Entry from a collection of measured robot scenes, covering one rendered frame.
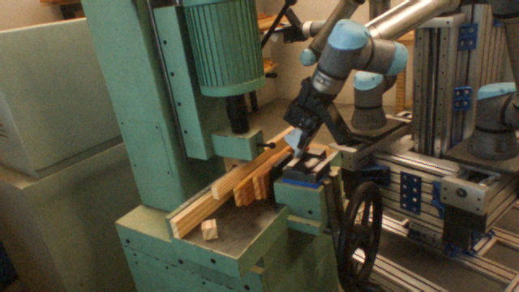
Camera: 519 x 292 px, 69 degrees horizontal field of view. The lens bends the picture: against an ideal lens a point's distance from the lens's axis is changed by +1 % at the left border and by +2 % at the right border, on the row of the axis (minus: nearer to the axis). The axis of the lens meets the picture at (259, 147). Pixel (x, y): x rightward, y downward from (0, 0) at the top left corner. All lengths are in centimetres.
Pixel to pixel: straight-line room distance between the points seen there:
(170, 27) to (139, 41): 9
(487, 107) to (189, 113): 93
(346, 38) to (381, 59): 11
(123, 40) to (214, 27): 29
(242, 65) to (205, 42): 10
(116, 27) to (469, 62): 121
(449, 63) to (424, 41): 12
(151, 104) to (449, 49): 104
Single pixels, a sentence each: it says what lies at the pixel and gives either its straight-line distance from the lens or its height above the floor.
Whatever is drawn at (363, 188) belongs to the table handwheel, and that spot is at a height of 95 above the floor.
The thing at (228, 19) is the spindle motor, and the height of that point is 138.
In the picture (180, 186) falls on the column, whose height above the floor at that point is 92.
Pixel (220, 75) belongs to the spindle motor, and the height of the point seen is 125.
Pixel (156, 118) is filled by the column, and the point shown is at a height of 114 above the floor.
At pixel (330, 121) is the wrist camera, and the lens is 88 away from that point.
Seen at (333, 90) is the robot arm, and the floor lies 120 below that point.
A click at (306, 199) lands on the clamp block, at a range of 96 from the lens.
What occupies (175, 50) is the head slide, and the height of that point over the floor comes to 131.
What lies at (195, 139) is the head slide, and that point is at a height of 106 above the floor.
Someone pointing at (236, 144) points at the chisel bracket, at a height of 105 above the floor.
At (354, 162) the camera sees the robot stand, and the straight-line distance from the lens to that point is 159.
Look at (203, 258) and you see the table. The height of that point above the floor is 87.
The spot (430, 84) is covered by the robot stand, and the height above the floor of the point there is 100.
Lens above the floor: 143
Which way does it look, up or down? 23 degrees down
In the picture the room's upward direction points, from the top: 8 degrees counter-clockwise
